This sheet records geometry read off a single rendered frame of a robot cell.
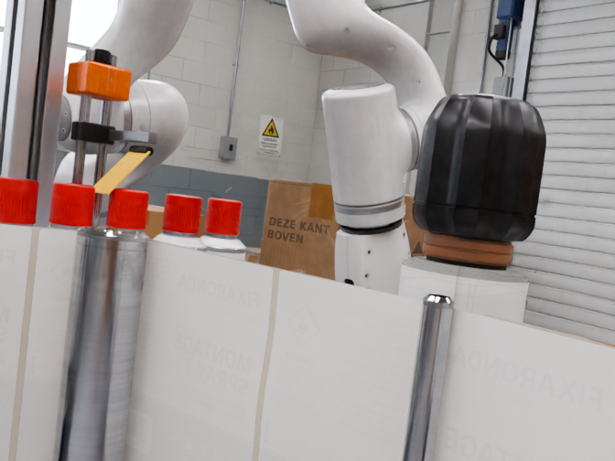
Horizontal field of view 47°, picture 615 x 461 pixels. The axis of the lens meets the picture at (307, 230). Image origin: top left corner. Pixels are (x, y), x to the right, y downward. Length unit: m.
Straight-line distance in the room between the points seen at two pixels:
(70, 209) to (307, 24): 0.37
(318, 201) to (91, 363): 0.86
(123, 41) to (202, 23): 5.81
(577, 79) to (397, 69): 4.57
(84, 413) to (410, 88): 0.58
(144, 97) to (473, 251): 0.80
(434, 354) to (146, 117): 0.93
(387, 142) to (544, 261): 4.59
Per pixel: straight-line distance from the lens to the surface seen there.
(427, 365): 0.27
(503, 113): 0.46
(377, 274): 0.83
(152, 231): 4.13
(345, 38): 0.83
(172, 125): 1.19
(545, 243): 5.35
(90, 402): 0.39
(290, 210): 1.24
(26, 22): 0.72
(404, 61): 0.85
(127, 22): 1.09
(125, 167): 0.63
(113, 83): 0.68
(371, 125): 0.78
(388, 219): 0.81
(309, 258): 1.22
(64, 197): 0.58
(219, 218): 0.67
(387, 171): 0.80
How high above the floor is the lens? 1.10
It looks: 3 degrees down
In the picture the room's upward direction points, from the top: 7 degrees clockwise
